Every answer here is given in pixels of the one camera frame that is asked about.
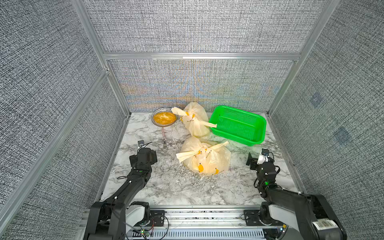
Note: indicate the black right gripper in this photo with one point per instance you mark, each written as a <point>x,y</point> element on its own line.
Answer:
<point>254,161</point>

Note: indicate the banana print plastic bag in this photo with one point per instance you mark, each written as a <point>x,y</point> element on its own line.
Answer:
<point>195,119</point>
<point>205,157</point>

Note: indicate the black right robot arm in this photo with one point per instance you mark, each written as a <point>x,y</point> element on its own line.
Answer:
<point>310,215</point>

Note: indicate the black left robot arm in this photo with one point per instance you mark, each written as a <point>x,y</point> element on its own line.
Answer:
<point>108,220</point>

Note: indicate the green plastic basket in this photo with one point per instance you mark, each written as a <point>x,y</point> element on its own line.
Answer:
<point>237,125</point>

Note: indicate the patterned bowl with yellow food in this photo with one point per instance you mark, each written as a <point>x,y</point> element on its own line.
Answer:
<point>164,117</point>

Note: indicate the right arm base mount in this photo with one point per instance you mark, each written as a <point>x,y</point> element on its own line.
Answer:
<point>260,216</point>

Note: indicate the aluminium front rail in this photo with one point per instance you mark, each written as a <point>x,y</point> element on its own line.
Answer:
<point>200,213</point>

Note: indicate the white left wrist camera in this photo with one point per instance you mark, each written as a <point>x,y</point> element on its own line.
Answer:
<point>141,143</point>

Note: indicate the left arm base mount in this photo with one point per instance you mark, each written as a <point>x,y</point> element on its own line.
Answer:
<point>139,214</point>

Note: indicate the aluminium enclosure frame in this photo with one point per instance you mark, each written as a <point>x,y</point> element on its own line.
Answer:
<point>19,195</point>

